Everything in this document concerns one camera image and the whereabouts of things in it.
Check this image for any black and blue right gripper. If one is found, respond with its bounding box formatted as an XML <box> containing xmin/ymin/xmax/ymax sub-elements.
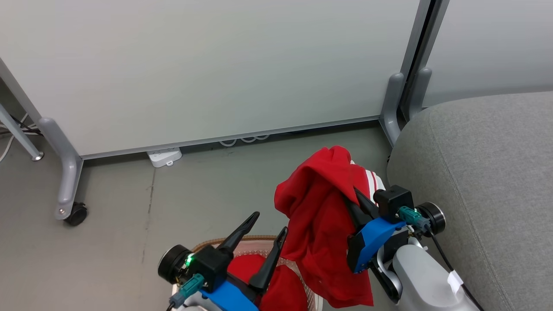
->
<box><xmin>343</xmin><ymin>185</ymin><xmax>420</xmax><ymax>274</ymax></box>

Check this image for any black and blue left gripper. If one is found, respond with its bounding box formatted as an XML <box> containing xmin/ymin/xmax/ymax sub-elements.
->
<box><xmin>169</xmin><ymin>211</ymin><xmax>289</xmax><ymax>311</ymax></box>

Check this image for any red garment with white stripes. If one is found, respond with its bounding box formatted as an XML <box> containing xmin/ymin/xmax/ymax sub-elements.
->
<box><xmin>274</xmin><ymin>146</ymin><xmax>386</xmax><ymax>308</ymax></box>

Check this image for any plain red garment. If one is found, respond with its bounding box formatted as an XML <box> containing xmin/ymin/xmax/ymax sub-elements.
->
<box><xmin>227</xmin><ymin>254</ymin><xmax>309</xmax><ymax>311</ymax></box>

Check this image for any cream perforated laundry basket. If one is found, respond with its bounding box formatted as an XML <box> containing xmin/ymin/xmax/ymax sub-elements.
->
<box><xmin>172</xmin><ymin>235</ymin><xmax>323</xmax><ymax>311</ymax></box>

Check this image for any white power strip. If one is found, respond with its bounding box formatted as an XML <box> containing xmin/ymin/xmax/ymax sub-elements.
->
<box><xmin>147</xmin><ymin>148</ymin><xmax>183</xmax><ymax>168</ymax></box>

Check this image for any grey fabric sofa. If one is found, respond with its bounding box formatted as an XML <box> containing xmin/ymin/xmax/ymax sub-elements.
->
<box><xmin>387</xmin><ymin>92</ymin><xmax>553</xmax><ymax>311</ymax></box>

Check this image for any black caster wheel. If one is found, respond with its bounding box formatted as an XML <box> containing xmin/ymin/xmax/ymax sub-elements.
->
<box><xmin>65</xmin><ymin>202</ymin><xmax>88</xmax><ymax>226</ymax></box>

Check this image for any wide white partition panel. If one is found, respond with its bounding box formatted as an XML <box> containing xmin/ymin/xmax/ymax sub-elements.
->
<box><xmin>0</xmin><ymin>0</ymin><xmax>432</xmax><ymax>160</ymax></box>

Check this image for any grey partition foot with caster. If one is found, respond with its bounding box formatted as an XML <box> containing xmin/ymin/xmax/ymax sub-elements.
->
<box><xmin>38</xmin><ymin>117</ymin><xmax>83</xmax><ymax>221</ymax></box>

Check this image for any narrow white partition panel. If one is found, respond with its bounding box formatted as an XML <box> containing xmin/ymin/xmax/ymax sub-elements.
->
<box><xmin>421</xmin><ymin>0</ymin><xmax>553</xmax><ymax>108</ymax></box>

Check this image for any grey metal table leg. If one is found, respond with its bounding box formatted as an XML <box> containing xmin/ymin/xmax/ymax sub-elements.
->
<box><xmin>0</xmin><ymin>104</ymin><xmax>44</xmax><ymax>162</ymax></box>

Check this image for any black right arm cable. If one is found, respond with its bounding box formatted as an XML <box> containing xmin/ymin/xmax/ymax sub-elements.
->
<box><xmin>426</xmin><ymin>228</ymin><xmax>485</xmax><ymax>311</ymax></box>

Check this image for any coiled white cable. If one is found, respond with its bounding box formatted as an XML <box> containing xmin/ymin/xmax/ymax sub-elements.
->
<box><xmin>219</xmin><ymin>134</ymin><xmax>270</xmax><ymax>146</ymax></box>

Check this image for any white cable label tag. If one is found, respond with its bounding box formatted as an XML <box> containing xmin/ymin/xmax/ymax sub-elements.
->
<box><xmin>447</xmin><ymin>270</ymin><xmax>464</xmax><ymax>295</ymax></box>

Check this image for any thin black floor cable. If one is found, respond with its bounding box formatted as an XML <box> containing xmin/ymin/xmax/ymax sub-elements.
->
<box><xmin>8</xmin><ymin>114</ymin><xmax>44</xmax><ymax>137</ymax></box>

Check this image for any loose white cable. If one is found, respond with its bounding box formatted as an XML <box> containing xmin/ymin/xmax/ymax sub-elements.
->
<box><xmin>0</xmin><ymin>113</ymin><xmax>30</xmax><ymax>163</ymax></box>

